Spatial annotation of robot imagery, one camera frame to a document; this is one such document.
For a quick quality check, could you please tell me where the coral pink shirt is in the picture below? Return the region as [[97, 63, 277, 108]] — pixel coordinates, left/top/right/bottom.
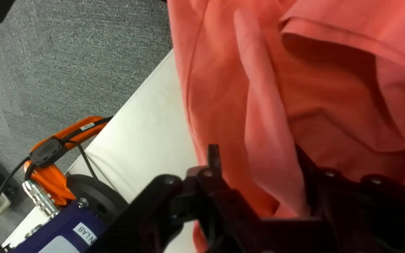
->
[[166, 0, 405, 253]]

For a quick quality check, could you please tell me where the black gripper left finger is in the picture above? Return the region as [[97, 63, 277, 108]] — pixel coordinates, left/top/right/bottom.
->
[[88, 145, 278, 253]]

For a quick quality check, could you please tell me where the orange table clamp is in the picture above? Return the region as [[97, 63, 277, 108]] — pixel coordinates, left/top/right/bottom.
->
[[22, 115, 111, 216]]

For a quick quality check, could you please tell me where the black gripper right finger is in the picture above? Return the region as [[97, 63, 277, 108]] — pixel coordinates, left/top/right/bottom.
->
[[277, 149, 405, 253]]

